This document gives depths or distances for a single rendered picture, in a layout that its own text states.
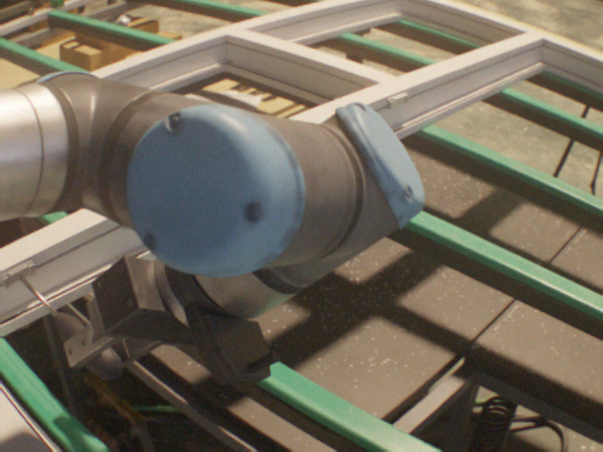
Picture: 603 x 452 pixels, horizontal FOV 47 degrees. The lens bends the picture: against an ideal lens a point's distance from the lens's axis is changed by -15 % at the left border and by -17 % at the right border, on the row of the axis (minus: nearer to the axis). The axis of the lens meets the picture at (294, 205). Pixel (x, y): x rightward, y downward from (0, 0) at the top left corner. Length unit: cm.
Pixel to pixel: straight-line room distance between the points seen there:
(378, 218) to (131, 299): 20
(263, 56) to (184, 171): 103
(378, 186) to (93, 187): 18
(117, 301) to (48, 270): 29
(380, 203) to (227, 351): 16
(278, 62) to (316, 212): 98
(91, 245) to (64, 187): 43
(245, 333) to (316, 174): 20
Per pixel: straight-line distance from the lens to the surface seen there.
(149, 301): 60
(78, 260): 90
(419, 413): 117
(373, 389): 116
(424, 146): 128
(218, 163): 41
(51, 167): 46
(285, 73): 141
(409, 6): 190
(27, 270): 87
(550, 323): 133
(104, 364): 70
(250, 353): 60
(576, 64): 167
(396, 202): 52
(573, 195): 116
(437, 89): 133
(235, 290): 57
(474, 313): 133
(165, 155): 43
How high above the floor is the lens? 139
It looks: 30 degrees down
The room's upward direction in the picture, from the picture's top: straight up
